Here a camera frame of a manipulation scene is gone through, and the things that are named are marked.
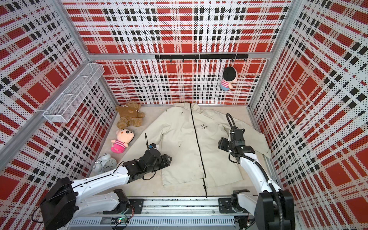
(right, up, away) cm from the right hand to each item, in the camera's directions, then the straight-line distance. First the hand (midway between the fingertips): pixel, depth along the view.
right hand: (224, 143), depth 86 cm
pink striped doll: (-66, +3, +9) cm, 66 cm away
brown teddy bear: (-66, +17, +19) cm, 71 cm away
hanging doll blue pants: (+5, +43, +7) cm, 44 cm away
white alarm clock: (-69, -10, -8) cm, 70 cm away
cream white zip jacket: (-11, -3, +10) cm, 16 cm away
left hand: (-33, -10, -2) cm, 34 cm away
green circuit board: (-56, -35, -16) cm, 68 cm away
